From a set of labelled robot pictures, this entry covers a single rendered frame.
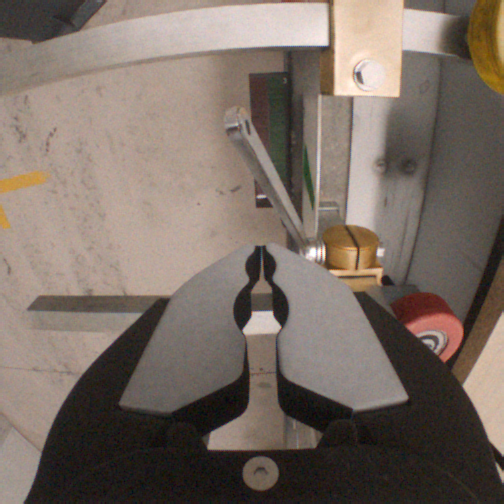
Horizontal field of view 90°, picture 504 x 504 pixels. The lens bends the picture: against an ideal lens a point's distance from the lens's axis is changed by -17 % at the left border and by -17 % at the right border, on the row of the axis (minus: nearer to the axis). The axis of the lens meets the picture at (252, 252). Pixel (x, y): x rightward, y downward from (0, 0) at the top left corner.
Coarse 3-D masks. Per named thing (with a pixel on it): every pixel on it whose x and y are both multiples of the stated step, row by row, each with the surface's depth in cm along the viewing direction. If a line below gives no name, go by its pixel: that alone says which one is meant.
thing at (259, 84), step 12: (252, 84) 32; (264, 84) 32; (252, 96) 33; (264, 96) 33; (252, 108) 34; (264, 108) 34; (264, 120) 34; (264, 132) 35; (264, 144) 36; (264, 204) 40
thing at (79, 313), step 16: (384, 288) 30; (400, 288) 30; (416, 288) 29; (32, 304) 30; (48, 304) 30; (64, 304) 30; (80, 304) 30; (96, 304) 30; (112, 304) 30; (128, 304) 30; (144, 304) 30; (256, 304) 29; (272, 304) 29; (32, 320) 30; (48, 320) 30; (64, 320) 30; (80, 320) 30; (96, 320) 30; (112, 320) 30; (128, 320) 29; (256, 320) 29; (272, 320) 29
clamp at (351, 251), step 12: (336, 228) 27; (348, 228) 27; (360, 228) 27; (324, 240) 26; (336, 240) 25; (348, 240) 25; (360, 240) 25; (372, 240) 25; (336, 252) 25; (348, 252) 24; (360, 252) 24; (372, 252) 24; (324, 264) 26; (336, 264) 25; (348, 264) 25; (360, 264) 24; (372, 264) 25; (348, 276) 25; (360, 276) 25; (372, 276) 25
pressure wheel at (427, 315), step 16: (400, 304) 25; (416, 304) 24; (432, 304) 24; (400, 320) 24; (416, 320) 23; (432, 320) 23; (448, 320) 23; (432, 336) 24; (448, 336) 24; (448, 352) 25
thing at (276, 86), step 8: (272, 80) 32; (280, 80) 32; (272, 88) 33; (280, 88) 32; (272, 96) 33; (280, 96) 33; (272, 104) 33; (280, 104) 33; (272, 112) 34; (280, 112) 34; (272, 120) 34; (280, 120) 34; (272, 128) 35; (280, 128) 35; (272, 136) 35; (280, 136) 35; (272, 144) 36; (280, 144) 36; (272, 152) 36; (280, 152) 36; (272, 160) 37; (280, 160) 37; (280, 168) 37; (280, 176) 38
